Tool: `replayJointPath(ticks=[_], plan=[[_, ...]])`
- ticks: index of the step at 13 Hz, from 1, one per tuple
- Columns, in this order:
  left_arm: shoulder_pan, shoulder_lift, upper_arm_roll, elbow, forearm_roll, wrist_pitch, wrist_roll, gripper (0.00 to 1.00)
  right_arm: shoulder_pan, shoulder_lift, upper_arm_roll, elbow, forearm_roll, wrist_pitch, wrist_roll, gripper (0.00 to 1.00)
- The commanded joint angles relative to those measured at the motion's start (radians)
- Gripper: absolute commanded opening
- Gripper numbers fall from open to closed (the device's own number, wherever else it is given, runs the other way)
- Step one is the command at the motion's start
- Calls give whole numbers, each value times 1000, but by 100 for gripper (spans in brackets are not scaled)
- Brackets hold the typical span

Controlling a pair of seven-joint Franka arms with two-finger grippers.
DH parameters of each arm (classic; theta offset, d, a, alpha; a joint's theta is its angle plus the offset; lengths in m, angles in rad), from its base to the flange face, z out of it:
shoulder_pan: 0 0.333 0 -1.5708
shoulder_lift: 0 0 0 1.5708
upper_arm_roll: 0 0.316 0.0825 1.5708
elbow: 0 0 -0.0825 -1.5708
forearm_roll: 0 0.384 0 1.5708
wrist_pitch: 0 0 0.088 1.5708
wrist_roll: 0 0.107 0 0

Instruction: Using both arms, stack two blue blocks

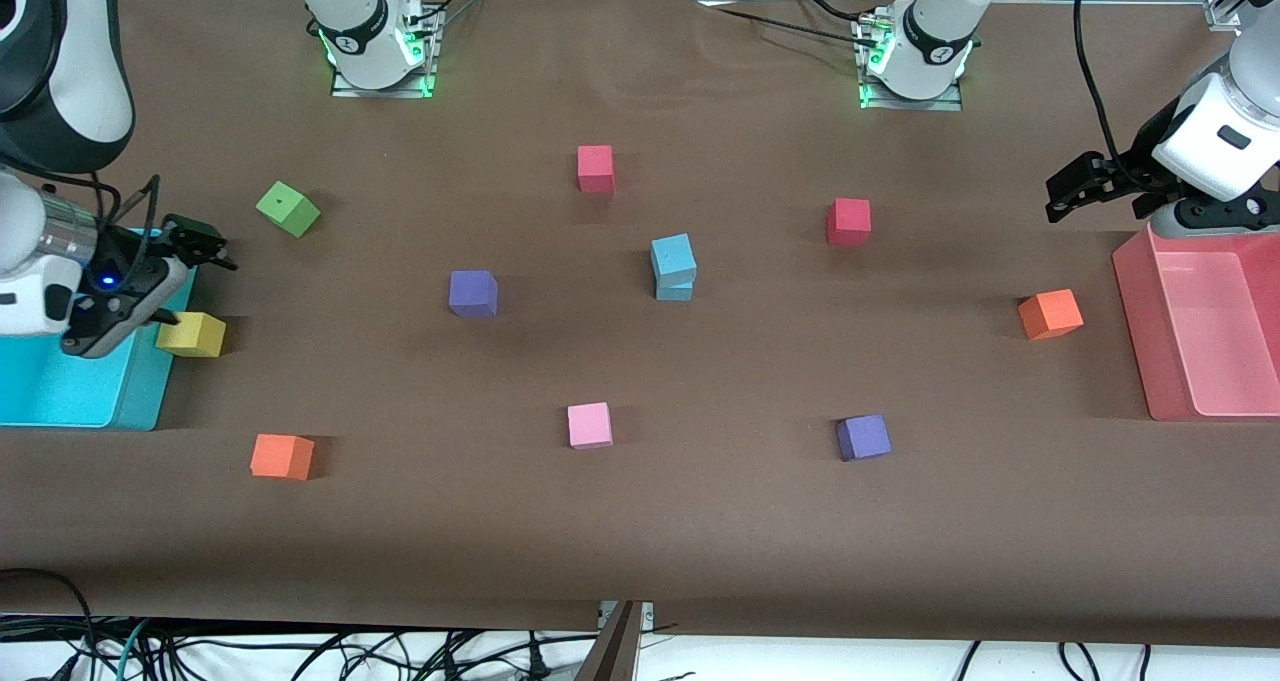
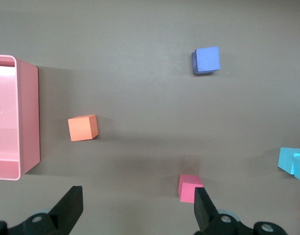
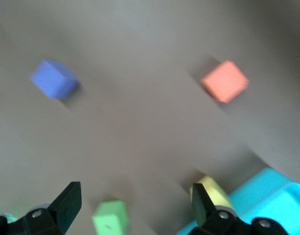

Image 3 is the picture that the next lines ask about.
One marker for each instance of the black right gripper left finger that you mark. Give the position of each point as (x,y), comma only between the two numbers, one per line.
(61,213)

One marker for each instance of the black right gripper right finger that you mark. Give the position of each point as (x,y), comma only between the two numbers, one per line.
(204,215)

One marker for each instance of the yellow foam cube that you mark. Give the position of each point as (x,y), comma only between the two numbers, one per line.
(217,193)

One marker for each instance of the green foam cube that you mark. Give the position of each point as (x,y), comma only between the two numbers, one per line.
(110,218)

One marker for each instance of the cyan plastic bin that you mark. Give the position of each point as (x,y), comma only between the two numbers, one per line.
(267,195)

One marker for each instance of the brown table cover sheet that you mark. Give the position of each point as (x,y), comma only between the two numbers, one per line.
(140,134)

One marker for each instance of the purple foam cube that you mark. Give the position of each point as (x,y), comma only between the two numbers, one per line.
(54,79)

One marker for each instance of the orange foam cube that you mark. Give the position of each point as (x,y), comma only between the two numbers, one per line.
(224,82)

